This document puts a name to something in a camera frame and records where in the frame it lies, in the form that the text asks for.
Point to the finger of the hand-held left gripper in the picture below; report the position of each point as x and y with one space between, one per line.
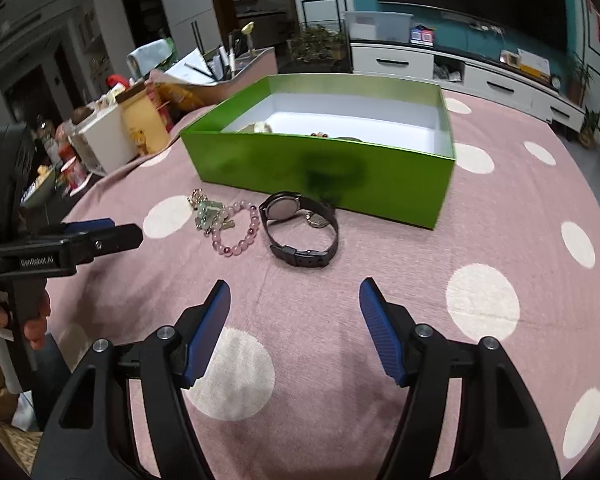
87 226
115 240

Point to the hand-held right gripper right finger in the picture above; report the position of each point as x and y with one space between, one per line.
380 330

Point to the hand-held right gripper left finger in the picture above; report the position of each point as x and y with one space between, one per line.
210 330

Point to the black wristwatch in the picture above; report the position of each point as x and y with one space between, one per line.
280 207

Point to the green cardboard box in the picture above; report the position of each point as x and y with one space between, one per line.
380 180

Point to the person's left hand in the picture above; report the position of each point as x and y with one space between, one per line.
36 327

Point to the pink polka dot tablecloth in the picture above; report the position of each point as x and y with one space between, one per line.
330 310

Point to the white box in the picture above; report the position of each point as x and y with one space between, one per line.
107 140

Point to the orange snack bag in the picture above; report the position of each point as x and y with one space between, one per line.
180 95

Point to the rolled green white cloth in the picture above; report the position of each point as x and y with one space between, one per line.
147 57

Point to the cream wristwatch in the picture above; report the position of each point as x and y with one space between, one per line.
262 127

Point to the white paper sheet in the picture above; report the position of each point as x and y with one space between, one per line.
187 67

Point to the pink desk organizer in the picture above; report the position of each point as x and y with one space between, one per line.
250 72

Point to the white television cabinet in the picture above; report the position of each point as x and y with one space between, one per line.
495 82

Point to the large potted plant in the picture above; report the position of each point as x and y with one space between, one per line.
315 45

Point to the small potted plant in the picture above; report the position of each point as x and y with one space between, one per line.
590 127

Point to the small pink blue boxes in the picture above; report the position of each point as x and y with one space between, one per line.
422 36

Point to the clear plastic storage bin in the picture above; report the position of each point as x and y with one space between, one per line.
377 27

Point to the small round alarm clock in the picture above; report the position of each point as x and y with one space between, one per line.
555 82

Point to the yellow white desk calendar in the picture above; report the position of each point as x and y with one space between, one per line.
534 66

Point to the white power strip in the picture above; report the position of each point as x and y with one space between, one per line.
487 27

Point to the tall potted plant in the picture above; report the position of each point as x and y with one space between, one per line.
579 75

